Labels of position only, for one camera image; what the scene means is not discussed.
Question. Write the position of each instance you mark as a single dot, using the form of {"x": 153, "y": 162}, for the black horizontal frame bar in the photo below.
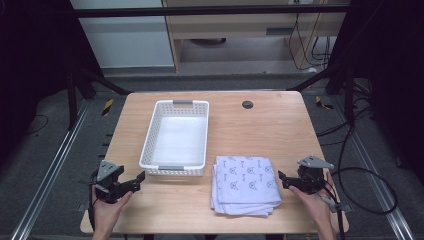
{"x": 206, "y": 11}

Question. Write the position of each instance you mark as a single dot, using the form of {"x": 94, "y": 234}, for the white patterned cloth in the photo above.
{"x": 246, "y": 185}

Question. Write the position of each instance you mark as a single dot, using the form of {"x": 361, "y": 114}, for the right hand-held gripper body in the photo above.
{"x": 311, "y": 175}

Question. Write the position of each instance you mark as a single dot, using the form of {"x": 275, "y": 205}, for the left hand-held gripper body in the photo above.
{"x": 107, "y": 181}

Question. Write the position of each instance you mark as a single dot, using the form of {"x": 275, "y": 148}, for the person's right hand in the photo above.
{"x": 313, "y": 205}

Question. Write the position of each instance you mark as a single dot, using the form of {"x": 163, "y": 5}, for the light wooden desk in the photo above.
{"x": 233, "y": 28}

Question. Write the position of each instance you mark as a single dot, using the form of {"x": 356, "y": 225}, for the dark curtain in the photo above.
{"x": 390, "y": 73}
{"x": 33, "y": 66}

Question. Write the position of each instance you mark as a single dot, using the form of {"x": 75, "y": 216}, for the yellow black floor tape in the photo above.
{"x": 322, "y": 102}
{"x": 107, "y": 107}

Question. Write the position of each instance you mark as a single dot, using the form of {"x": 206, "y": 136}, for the aluminium floor rail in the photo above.
{"x": 376, "y": 180}
{"x": 50, "y": 170}

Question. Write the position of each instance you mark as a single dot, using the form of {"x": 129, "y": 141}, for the black metal stand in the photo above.
{"x": 71, "y": 100}
{"x": 349, "y": 96}

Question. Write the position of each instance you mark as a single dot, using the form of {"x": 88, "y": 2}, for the white perforated plastic basket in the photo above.
{"x": 178, "y": 140}

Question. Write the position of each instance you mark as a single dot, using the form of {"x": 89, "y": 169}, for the person's left hand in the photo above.
{"x": 106, "y": 211}

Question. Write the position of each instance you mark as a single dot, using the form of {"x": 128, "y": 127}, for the white cabinet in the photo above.
{"x": 126, "y": 40}

